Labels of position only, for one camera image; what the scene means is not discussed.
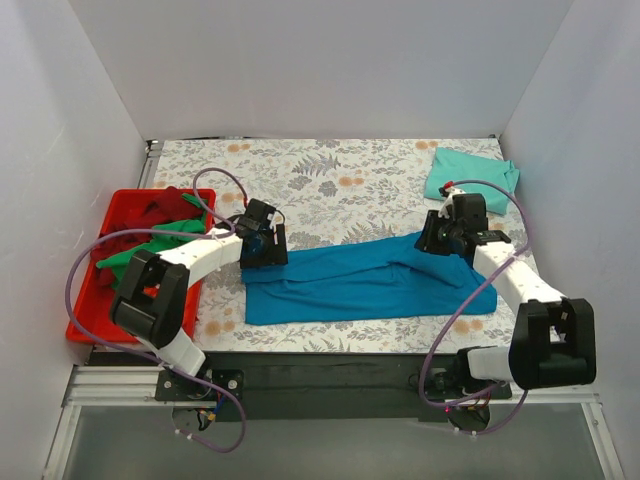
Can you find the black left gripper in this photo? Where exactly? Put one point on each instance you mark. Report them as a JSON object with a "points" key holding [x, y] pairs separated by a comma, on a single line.
{"points": [[273, 249]]}

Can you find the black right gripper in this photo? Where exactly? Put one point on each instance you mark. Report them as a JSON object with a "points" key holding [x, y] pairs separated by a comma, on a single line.
{"points": [[428, 233]]}

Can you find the blue t shirt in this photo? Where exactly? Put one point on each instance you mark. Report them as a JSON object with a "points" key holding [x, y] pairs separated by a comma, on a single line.
{"points": [[382, 279]]}

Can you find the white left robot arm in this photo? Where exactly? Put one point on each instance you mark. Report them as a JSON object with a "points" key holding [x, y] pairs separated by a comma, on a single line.
{"points": [[150, 300]]}

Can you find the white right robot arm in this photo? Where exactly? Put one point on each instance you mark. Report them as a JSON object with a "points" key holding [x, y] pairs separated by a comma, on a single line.
{"points": [[553, 341]]}

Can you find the folded mint green t shirt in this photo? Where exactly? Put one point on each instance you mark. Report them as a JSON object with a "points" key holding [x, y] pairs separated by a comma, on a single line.
{"points": [[450, 165]]}

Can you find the floral patterned table mat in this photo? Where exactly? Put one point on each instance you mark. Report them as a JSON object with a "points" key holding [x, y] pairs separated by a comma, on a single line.
{"points": [[329, 192]]}

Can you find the dark red t shirt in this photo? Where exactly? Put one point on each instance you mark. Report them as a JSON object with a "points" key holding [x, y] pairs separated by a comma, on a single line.
{"points": [[137, 209]]}

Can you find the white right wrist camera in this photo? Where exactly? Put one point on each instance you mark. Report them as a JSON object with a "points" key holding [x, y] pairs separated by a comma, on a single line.
{"points": [[449, 192]]}

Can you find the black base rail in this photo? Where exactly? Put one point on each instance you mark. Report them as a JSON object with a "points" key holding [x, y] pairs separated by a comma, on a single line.
{"points": [[295, 386]]}

